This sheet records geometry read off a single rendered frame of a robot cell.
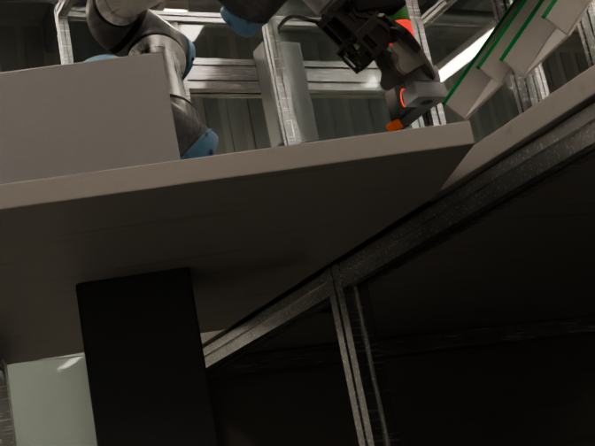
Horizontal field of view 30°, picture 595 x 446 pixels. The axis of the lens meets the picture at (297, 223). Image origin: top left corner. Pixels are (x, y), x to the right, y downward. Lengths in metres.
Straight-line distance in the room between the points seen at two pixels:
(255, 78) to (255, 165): 1.86
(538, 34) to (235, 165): 0.58
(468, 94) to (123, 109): 0.52
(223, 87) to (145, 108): 1.41
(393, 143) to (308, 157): 0.10
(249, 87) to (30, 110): 1.49
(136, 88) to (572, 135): 0.66
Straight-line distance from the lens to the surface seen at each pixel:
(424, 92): 1.92
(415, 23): 2.25
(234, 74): 3.06
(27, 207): 1.22
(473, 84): 1.73
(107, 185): 1.22
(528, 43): 1.62
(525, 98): 1.78
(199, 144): 1.87
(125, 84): 1.65
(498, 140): 1.35
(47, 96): 1.65
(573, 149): 1.27
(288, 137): 2.69
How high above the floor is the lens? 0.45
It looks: 15 degrees up
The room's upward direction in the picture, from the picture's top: 11 degrees counter-clockwise
